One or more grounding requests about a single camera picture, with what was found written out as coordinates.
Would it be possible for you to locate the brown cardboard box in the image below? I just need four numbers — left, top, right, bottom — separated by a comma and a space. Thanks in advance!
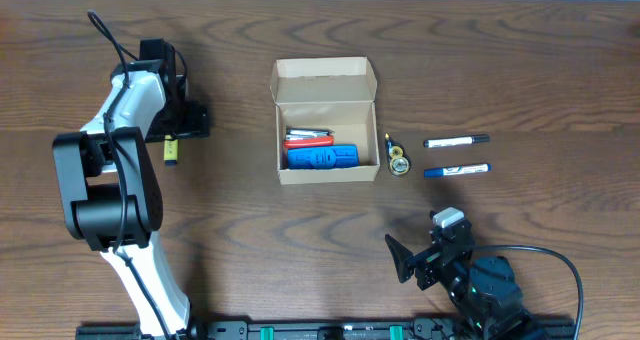
270, 57, 380, 185

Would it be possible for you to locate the blue capped white marker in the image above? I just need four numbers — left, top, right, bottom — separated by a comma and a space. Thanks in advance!
424, 163, 492, 178

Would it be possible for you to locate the yellow highlighter pen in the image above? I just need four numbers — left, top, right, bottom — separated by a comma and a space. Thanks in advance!
163, 135, 179, 166

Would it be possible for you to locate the black capped white marker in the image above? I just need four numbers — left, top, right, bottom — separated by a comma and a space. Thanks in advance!
423, 134, 490, 148

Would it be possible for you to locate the blue plastic staple remover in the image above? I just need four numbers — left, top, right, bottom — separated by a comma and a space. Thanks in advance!
287, 145, 359, 170

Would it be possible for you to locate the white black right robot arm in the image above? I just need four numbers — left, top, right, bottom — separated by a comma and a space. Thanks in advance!
385, 219, 549, 339

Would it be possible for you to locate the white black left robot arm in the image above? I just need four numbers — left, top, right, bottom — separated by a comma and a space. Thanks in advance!
52, 38, 210, 339

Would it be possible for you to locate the red stapler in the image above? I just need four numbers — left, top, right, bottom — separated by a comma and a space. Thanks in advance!
283, 127, 334, 149

